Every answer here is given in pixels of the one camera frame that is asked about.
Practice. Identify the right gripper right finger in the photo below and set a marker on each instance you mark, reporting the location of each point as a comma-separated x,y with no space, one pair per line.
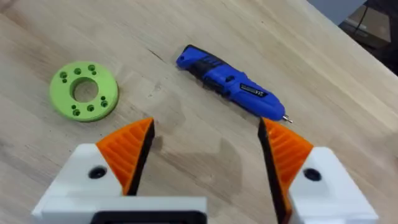
298,174

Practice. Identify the blue electric screwdriver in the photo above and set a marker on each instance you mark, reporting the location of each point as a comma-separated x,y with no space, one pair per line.
231,82

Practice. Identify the green disc with holes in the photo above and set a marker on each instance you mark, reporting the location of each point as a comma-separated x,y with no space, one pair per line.
84,91

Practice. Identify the dark furniture beyond table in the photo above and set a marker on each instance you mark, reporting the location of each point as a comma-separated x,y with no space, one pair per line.
374,26

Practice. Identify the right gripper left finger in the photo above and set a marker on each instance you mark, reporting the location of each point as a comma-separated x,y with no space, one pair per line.
124,152

